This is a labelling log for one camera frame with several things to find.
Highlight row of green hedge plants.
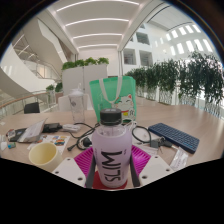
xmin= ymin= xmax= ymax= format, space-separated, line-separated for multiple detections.
xmin=124 ymin=49 xmax=224 ymax=118

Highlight colourful sticker sheet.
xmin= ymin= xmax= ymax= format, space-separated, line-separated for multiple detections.
xmin=27 ymin=133 xmax=71 ymax=155

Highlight small red black case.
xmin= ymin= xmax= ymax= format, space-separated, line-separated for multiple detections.
xmin=5 ymin=128 xmax=17 ymax=140

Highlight lilac drink bottle black cap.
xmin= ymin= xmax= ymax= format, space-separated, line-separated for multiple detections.
xmin=90 ymin=107 xmax=133 ymax=190

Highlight green plants atop cabinet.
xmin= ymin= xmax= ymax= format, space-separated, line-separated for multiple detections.
xmin=60 ymin=56 xmax=110 ymax=71

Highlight white printed card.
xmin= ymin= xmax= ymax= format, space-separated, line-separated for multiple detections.
xmin=143 ymin=143 xmax=160 ymax=157

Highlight black office chair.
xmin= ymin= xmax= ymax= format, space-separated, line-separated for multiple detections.
xmin=23 ymin=101 xmax=42 ymax=115

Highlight glass railing wooden handrail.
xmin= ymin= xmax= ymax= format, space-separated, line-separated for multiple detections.
xmin=0 ymin=89 xmax=64 ymax=121

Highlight black looped cable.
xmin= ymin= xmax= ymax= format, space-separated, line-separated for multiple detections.
xmin=131 ymin=124 xmax=153 ymax=145

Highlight cream yellow mug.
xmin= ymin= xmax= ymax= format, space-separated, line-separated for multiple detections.
xmin=27 ymin=142 xmax=64 ymax=174

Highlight ceiling strip lights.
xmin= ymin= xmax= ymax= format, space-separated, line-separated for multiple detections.
xmin=54 ymin=0 xmax=141 ymax=51

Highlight tall white cabinet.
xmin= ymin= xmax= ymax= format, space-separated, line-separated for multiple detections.
xmin=61 ymin=63 xmax=109 ymax=98

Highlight clear plastic tumbler with lid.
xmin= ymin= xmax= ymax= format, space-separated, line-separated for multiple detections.
xmin=67 ymin=83 xmax=86 ymax=124

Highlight white power adapter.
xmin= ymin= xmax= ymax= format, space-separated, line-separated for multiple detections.
xmin=61 ymin=123 xmax=82 ymax=133

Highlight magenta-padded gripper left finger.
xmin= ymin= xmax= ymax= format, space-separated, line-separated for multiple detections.
xmin=52 ymin=146 xmax=98 ymax=190

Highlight green tote bag cat print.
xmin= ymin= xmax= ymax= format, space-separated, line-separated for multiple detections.
xmin=88 ymin=75 xmax=138 ymax=124

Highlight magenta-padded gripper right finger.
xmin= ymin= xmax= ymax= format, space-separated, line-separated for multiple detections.
xmin=128 ymin=144 xmax=173 ymax=188

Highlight black cable with plug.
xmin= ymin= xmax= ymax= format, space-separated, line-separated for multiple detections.
xmin=66 ymin=121 xmax=101 ymax=152

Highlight dark blue keyboard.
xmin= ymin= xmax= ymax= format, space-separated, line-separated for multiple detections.
xmin=147 ymin=122 xmax=201 ymax=155

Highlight white plastic packet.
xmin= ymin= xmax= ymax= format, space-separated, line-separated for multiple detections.
xmin=169 ymin=147 xmax=190 ymax=172

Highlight open grey book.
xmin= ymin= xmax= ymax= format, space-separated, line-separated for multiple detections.
xmin=18 ymin=118 xmax=48 ymax=144

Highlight black flat notebook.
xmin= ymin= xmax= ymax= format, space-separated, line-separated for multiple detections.
xmin=14 ymin=127 xmax=34 ymax=144

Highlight black charger block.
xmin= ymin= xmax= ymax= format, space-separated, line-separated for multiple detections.
xmin=42 ymin=122 xmax=64 ymax=134

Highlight black key bundle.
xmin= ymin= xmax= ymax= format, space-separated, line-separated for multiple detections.
xmin=149 ymin=136 xmax=174 ymax=150

